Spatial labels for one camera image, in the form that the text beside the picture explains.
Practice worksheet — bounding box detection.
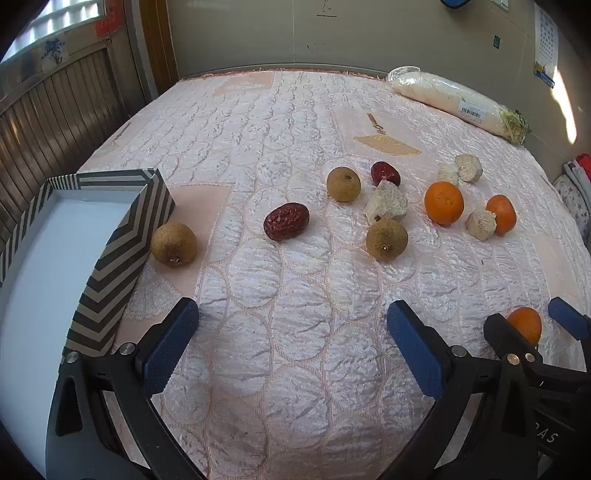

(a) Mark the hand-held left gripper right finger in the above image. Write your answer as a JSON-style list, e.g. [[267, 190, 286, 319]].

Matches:
[[387, 300, 509, 480]]

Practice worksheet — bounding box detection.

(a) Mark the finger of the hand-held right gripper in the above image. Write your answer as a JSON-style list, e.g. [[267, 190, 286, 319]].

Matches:
[[549, 296, 591, 344], [483, 313, 546, 416]]

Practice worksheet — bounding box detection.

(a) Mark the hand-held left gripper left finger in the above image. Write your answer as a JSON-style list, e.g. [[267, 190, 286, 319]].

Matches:
[[46, 298, 206, 480]]

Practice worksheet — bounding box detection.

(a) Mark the small orange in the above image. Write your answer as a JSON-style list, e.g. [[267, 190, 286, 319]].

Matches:
[[506, 307, 543, 346], [486, 194, 517, 236], [424, 181, 465, 226]]

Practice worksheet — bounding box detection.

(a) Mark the brown longan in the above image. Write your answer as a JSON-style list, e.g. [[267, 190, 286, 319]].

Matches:
[[151, 222, 198, 267], [366, 219, 409, 262], [326, 167, 362, 203]]

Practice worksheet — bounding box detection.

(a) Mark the striped cardboard box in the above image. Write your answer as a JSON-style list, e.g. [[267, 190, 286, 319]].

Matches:
[[0, 169, 176, 478]]

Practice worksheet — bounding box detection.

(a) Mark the large beige yam chunk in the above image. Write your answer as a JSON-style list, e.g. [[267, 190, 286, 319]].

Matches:
[[364, 180, 409, 227]]

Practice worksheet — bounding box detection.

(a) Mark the large red date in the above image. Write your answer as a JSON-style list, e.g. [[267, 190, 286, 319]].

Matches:
[[263, 202, 310, 241]]

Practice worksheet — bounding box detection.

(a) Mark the floral pillow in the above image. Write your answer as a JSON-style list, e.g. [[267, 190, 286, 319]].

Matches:
[[553, 174, 591, 241]]

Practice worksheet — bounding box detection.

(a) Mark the small red date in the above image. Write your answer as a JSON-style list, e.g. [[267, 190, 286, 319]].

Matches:
[[370, 161, 401, 187]]

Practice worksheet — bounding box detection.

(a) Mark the pink quilted bedspread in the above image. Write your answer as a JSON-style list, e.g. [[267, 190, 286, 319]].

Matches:
[[74, 69, 591, 480]]

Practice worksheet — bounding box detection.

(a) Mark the plastic-wrapped napa cabbage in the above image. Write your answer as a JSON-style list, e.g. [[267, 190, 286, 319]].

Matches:
[[387, 66, 528, 146]]

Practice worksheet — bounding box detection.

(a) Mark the blue flower sticker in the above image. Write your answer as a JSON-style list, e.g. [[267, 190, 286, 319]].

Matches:
[[41, 38, 70, 71]]

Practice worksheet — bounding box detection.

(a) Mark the red paper strip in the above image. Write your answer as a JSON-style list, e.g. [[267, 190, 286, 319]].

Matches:
[[95, 4, 122, 35]]

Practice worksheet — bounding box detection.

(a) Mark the glass block window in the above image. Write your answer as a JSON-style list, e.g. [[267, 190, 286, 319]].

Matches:
[[0, 0, 106, 65]]

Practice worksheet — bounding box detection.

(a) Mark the brown slatted wall panel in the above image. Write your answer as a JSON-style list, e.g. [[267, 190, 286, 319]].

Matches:
[[0, 41, 134, 250]]

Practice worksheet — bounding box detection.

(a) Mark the wall calendar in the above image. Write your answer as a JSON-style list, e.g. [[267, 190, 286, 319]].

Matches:
[[533, 2, 561, 89]]

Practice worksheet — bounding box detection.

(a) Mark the wooden door frame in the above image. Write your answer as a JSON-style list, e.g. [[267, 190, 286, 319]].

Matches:
[[139, 0, 180, 100]]

